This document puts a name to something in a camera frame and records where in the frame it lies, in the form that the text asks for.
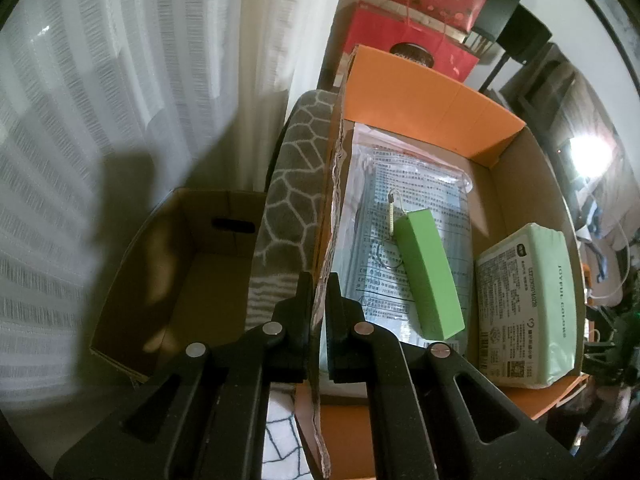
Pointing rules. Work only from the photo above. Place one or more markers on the orange cardboard lid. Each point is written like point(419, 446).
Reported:
point(592, 285)

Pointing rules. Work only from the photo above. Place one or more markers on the orange cardboard box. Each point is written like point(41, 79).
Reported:
point(505, 200)

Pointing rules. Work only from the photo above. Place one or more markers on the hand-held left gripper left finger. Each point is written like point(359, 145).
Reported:
point(295, 340)

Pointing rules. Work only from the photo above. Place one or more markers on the white curtain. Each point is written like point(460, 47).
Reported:
point(125, 85)

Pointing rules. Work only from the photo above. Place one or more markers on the framed landscape painting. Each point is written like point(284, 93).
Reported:
point(615, 0)

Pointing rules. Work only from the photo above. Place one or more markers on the red bag with oval label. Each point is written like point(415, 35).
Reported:
point(370, 30)

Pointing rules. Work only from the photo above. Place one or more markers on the green tissue pack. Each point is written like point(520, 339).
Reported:
point(510, 310)

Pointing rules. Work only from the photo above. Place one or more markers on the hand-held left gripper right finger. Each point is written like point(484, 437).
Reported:
point(345, 345)

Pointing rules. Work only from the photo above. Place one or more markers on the green power bank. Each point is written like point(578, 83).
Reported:
point(430, 270)

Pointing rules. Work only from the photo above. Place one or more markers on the bright lamp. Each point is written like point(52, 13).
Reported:
point(590, 157)

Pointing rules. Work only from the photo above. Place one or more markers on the brown sofa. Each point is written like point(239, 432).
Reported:
point(570, 105)

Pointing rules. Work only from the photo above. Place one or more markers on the open brown cardboard box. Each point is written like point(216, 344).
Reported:
point(200, 280)

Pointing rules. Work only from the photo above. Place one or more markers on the clear face mask packet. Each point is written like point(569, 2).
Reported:
point(370, 240)

